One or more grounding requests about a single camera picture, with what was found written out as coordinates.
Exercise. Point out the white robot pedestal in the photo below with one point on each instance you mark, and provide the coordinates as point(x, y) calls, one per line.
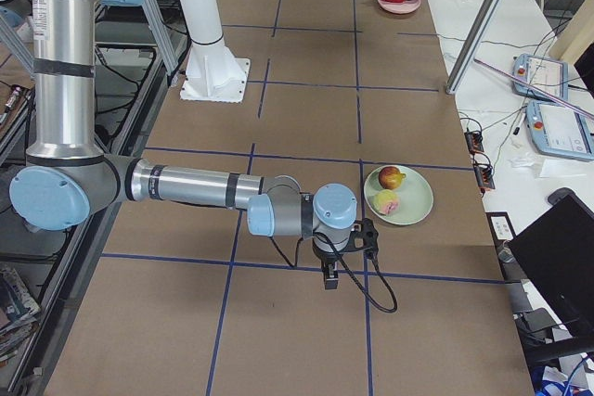
point(213, 73)

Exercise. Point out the orange circuit board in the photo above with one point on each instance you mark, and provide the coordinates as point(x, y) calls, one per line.
point(474, 141)
point(484, 174)

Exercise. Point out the far teach pendant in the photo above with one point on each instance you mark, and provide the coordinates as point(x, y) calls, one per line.
point(546, 73)

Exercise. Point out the yellow pink peach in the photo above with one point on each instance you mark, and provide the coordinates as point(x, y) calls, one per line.
point(386, 202)

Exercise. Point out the near teach pendant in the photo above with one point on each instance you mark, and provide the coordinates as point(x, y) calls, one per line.
point(557, 131)

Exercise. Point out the black computer mouse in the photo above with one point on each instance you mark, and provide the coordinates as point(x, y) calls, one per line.
point(559, 194)

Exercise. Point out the stack of books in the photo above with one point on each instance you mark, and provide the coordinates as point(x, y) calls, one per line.
point(18, 312)

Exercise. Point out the red yellow pomegranate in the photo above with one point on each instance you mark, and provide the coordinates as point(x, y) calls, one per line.
point(390, 177)

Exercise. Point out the pink grabber stick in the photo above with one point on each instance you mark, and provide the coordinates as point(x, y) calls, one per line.
point(533, 88)

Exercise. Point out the light green plate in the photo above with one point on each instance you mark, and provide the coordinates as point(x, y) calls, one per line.
point(415, 197)

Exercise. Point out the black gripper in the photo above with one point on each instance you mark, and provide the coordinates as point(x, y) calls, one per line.
point(327, 259)

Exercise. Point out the pink plate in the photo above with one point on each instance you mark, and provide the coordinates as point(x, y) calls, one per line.
point(400, 8)

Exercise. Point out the teach pendant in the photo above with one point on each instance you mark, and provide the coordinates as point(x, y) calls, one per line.
point(546, 73)
point(557, 131)

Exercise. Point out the aluminium frame post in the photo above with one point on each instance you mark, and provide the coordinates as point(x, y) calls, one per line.
point(471, 45)

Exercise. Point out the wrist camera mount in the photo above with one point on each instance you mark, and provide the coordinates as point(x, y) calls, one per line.
point(364, 237)

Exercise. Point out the white label card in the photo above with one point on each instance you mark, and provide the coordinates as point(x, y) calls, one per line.
point(502, 227)

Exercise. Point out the black laptop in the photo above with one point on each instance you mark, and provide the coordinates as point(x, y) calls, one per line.
point(556, 254)

